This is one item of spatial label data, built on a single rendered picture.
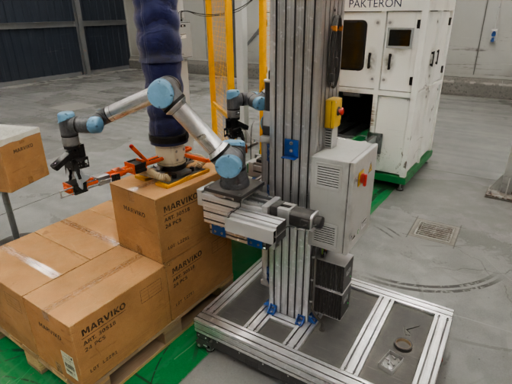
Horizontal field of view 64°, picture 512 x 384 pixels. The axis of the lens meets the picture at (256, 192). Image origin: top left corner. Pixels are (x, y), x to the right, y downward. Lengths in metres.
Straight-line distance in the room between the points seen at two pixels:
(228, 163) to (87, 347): 1.11
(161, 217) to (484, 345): 2.04
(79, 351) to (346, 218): 1.39
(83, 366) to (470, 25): 10.15
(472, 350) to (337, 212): 1.32
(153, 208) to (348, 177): 1.02
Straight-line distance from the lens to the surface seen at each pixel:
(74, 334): 2.16
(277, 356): 2.26
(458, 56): 11.01
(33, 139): 3.67
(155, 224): 2.29
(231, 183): 2.01
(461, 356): 2.83
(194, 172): 2.47
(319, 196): 1.96
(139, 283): 2.30
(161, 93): 1.82
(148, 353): 2.65
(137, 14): 2.30
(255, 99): 2.30
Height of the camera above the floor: 1.84
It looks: 24 degrees down
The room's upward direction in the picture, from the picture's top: 1 degrees counter-clockwise
